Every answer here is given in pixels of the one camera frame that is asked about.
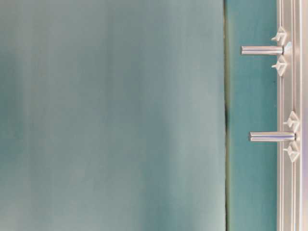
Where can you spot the silver aluminium extrusion rail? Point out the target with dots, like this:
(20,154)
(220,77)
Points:
(292,95)

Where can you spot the bare steel shaft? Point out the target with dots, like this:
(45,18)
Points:
(271,136)

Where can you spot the clear bracket of gear shaft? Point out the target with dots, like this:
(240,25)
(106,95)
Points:
(283,49)

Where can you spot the steel shaft with gear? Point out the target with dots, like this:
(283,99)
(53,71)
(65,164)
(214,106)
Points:
(261,50)

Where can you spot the clear bracket of bare shaft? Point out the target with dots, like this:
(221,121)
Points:
(293,149)

